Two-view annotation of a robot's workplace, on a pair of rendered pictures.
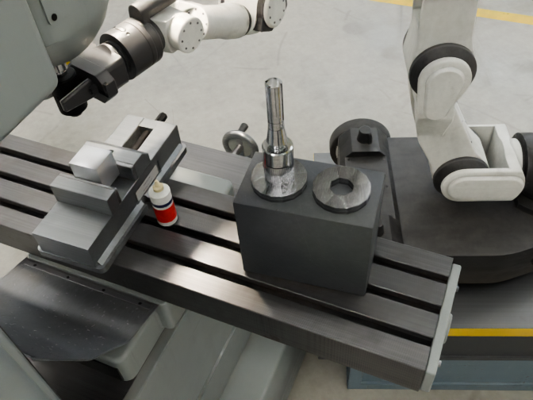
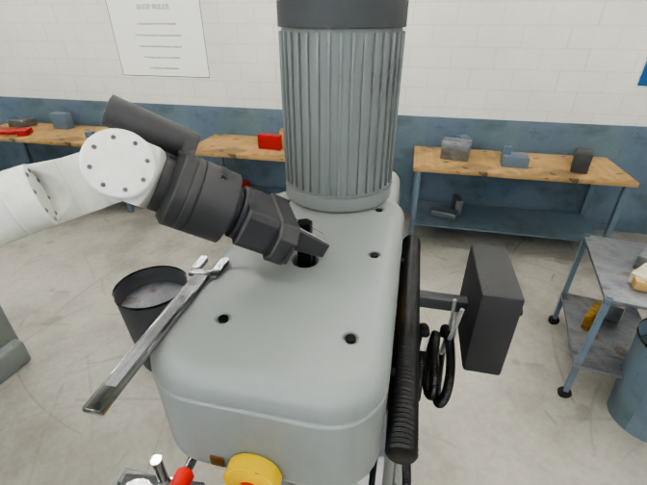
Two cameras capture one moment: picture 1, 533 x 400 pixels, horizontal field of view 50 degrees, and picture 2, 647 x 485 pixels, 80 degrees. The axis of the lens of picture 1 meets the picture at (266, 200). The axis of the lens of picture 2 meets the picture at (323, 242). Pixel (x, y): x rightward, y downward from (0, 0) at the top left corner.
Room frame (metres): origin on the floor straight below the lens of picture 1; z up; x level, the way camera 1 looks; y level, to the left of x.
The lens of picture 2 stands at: (1.21, 0.22, 2.18)
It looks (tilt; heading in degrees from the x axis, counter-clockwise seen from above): 30 degrees down; 165
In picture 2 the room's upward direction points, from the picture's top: straight up
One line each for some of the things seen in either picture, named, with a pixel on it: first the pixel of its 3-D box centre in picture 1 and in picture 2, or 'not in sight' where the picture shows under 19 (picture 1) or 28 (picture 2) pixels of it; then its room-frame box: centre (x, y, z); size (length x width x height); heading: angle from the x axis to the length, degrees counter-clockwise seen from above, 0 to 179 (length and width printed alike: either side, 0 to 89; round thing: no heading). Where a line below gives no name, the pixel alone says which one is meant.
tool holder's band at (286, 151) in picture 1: (277, 146); not in sight; (0.62, -0.02, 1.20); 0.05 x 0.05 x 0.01
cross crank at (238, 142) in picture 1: (235, 154); not in sight; (1.21, 0.08, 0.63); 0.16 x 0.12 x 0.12; 153
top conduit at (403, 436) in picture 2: not in sight; (405, 314); (0.80, 0.45, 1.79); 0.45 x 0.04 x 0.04; 153
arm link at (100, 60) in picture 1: (109, 63); not in sight; (0.83, 0.24, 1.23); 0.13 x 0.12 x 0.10; 48
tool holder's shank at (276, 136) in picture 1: (275, 114); (161, 472); (0.62, -0.02, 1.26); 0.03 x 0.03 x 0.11
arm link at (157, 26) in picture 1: (159, 26); not in sight; (0.91, 0.16, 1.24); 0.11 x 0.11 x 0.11; 48
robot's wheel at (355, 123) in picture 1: (360, 145); not in sight; (1.34, -0.32, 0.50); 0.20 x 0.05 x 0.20; 84
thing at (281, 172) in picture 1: (278, 163); not in sight; (0.62, -0.02, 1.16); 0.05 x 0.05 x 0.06
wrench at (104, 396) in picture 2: not in sight; (168, 317); (0.85, 0.13, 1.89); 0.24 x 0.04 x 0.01; 154
